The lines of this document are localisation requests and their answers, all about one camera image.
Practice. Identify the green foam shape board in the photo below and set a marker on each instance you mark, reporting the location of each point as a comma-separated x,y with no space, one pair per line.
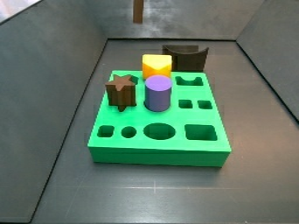
184,135

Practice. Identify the yellow block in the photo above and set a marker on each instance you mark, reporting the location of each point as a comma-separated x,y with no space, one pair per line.
156,65

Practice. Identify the purple cylinder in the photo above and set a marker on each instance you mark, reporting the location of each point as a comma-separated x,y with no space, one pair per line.
157,90

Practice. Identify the brown star prism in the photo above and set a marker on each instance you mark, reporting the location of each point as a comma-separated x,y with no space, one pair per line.
121,92

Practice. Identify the black curved fixture stand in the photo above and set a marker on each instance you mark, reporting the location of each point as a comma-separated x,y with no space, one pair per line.
188,59

